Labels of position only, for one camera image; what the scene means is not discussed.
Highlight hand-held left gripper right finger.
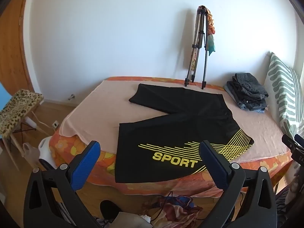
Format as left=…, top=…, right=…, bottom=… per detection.
left=199, top=140, right=278, bottom=228

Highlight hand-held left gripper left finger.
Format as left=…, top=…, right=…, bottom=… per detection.
left=23, top=141, right=101, bottom=228

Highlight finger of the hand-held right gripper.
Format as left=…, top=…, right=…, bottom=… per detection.
left=282, top=134, right=296, bottom=152
left=294, top=134, right=304, bottom=148

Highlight black pants with yellow print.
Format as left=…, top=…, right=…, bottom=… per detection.
left=115, top=84, right=255, bottom=183

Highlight white plastic container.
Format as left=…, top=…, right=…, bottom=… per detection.
left=38, top=136, right=54, bottom=167

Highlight black shoe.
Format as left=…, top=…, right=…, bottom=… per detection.
left=100, top=200, right=123, bottom=219

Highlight green striped white pillow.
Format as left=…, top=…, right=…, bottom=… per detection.
left=264, top=52, right=304, bottom=145

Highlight stack of folded dark clothes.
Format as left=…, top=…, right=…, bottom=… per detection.
left=223, top=84, right=268, bottom=113

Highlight white plastic bag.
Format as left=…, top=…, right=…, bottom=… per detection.
left=22, top=142, right=40, bottom=164

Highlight clothes pile on floor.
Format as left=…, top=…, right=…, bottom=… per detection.
left=142, top=190, right=202, bottom=228

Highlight pink blanket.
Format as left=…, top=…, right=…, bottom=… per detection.
left=59, top=80, right=291, bottom=163

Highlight orange floral bed cover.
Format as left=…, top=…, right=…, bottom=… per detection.
left=49, top=76, right=304, bottom=199

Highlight leopard print ironing board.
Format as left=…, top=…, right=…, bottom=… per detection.
left=0, top=89, right=44, bottom=171

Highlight teal cloth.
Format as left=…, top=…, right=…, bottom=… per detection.
left=206, top=34, right=216, bottom=55

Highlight wooden door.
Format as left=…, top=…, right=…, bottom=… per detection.
left=0, top=0, right=43, bottom=105

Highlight grey folded tripod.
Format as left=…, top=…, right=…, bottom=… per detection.
left=184, top=5, right=209, bottom=90

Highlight white power strip with cable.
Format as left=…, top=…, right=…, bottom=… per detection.
left=31, top=112, right=60, bottom=136

